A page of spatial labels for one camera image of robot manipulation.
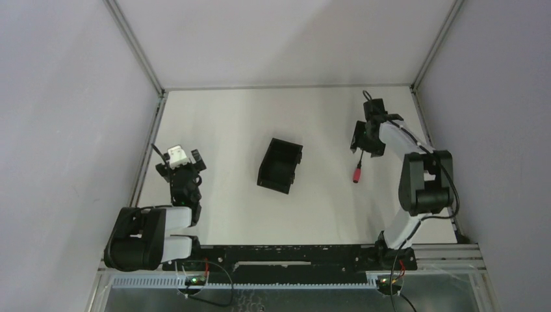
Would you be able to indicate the black plastic bin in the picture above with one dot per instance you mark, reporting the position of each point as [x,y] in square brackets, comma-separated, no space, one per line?
[277,170]

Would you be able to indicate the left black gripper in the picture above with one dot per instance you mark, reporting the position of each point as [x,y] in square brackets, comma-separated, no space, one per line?
[181,169]

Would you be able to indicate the aluminium frame rail front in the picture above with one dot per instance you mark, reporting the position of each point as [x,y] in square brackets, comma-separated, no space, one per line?
[448,258]

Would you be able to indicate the left controller board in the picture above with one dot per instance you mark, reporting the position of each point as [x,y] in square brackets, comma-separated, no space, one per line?
[195,281]

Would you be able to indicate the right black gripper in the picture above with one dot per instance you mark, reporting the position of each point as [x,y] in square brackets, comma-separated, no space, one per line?
[358,140]

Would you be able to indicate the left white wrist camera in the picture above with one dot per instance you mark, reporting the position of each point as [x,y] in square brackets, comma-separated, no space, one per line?
[177,157]

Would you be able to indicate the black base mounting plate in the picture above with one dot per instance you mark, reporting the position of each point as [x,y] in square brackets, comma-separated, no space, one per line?
[337,264]

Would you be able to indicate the controller board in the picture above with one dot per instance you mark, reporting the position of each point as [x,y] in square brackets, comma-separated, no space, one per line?
[195,281]
[388,287]

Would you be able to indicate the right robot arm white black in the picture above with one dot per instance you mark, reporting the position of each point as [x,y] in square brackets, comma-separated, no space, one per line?
[426,186]

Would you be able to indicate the red handled screwdriver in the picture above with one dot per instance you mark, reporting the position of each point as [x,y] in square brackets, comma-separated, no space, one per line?
[357,172]

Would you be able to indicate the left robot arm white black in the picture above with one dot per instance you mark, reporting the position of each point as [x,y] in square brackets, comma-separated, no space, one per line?
[142,237]

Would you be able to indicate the right controller board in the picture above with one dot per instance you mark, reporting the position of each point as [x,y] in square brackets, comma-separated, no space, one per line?
[388,287]

